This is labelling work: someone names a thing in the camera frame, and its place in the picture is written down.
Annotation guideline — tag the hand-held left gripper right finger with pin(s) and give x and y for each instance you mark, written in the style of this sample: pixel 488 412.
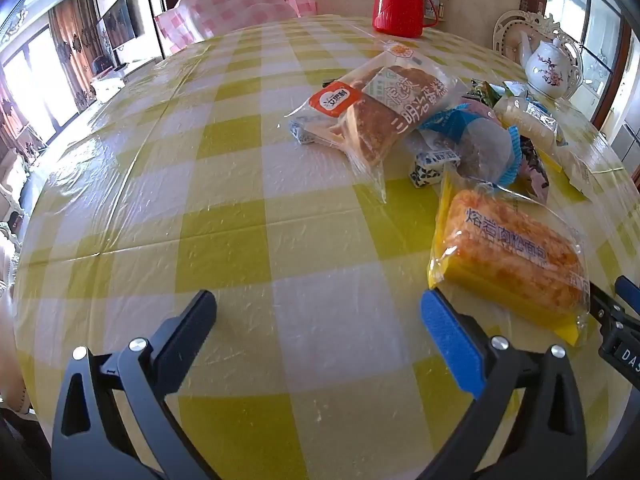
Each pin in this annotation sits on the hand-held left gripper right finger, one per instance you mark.
pixel 450 340

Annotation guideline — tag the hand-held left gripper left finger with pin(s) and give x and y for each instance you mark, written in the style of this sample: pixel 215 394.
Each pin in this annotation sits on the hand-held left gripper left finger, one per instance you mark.
pixel 192 325

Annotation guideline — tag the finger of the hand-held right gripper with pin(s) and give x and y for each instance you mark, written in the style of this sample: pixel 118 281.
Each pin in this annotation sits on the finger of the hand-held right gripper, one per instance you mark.
pixel 627 290
pixel 602 302

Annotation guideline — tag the orange bread packet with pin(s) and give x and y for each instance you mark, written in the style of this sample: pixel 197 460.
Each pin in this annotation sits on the orange bread packet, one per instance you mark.
pixel 505 255

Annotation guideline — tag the small blue white snack packet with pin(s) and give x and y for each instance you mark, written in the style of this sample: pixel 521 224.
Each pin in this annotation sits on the small blue white snack packet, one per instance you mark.
pixel 430 167

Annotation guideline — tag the blue round cake packet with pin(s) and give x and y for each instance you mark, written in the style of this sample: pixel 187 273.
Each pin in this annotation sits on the blue round cake packet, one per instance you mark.
pixel 480 145

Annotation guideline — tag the yellow checkered tablecloth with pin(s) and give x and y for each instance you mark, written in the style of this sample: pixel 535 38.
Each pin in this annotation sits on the yellow checkered tablecloth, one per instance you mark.
pixel 250 240

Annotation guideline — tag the pink patterned snack packet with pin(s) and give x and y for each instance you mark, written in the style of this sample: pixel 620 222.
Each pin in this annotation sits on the pink patterned snack packet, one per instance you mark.
pixel 532 170

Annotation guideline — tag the yellow roll cake packet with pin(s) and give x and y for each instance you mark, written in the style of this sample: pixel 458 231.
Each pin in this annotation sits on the yellow roll cake packet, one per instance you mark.
pixel 530 120

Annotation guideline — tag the pale green snack packet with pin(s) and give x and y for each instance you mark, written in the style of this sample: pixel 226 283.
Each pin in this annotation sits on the pale green snack packet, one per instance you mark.
pixel 515 89

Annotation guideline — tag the white floral teapot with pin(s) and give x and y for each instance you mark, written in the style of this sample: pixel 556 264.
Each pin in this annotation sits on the white floral teapot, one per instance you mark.
pixel 547 67

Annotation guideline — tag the clear sandwich cake packet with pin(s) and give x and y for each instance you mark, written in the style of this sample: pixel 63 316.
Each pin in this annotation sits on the clear sandwich cake packet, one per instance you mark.
pixel 380 110

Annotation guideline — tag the white television cabinet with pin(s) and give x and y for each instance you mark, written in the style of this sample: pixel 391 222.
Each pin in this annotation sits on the white television cabinet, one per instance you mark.
pixel 112 80

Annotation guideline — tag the glass paned door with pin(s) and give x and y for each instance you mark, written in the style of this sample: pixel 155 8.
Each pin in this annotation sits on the glass paned door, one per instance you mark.
pixel 600 20

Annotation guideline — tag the white ornate chair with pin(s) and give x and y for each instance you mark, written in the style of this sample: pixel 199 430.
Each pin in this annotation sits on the white ornate chair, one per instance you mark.
pixel 505 35

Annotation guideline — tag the flat screen television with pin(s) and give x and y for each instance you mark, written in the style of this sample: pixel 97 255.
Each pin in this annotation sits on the flat screen television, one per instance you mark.
pixel 117 22

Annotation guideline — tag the brown patterned curtain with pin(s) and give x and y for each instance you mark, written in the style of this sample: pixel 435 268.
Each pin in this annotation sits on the brown patterned curtain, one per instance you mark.
pixel 70 35

